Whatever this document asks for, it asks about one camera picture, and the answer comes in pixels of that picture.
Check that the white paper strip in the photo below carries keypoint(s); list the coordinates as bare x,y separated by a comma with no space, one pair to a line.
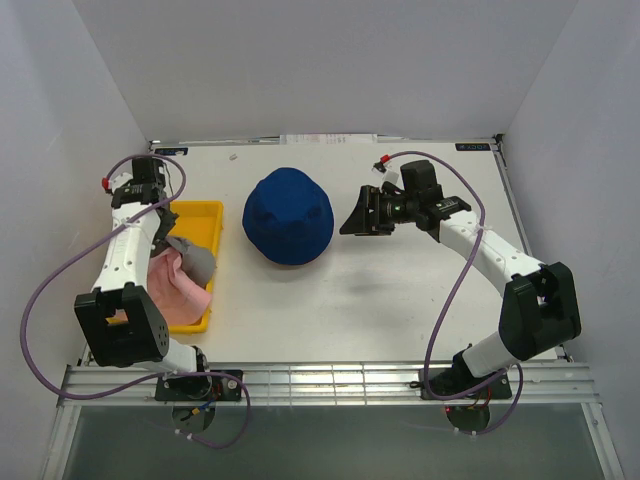
327,139

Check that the pink hat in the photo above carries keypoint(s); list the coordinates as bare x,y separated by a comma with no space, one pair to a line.
180,301

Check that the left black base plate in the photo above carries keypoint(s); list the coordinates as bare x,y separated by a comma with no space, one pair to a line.
201,389

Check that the blue corner label right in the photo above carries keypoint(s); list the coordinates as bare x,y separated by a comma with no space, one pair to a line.
474,146

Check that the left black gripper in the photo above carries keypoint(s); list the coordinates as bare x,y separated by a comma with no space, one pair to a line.
166,225

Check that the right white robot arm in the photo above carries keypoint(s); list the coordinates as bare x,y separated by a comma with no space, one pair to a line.
539,308

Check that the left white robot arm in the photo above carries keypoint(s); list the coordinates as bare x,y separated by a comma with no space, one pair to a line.
120,321

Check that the grey hat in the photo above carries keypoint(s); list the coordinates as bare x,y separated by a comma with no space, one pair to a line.
198,263

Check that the blue corner label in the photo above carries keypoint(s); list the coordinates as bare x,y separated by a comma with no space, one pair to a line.
171,151
474,146

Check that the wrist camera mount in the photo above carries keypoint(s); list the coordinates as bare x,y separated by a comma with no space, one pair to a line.
110,185
388,177

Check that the blue corner label left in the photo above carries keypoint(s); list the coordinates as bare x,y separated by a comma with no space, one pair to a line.
171,151

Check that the yellow plastic bin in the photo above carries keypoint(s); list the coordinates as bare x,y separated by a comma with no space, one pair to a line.
205,240

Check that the aluminium front rail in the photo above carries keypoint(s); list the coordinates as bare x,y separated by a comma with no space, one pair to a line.
355,384

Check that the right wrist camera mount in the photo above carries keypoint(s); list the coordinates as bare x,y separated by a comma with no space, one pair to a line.
388,177

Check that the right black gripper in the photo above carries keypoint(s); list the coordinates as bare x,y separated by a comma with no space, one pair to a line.
360,223

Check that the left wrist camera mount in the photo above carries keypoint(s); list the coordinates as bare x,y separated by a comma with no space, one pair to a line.
110,185

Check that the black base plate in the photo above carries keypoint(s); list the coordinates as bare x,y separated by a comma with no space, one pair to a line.
201,389
444,382

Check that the blue hat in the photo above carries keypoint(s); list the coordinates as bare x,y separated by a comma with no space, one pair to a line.
288,217

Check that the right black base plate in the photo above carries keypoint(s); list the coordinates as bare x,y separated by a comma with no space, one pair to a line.
444,382

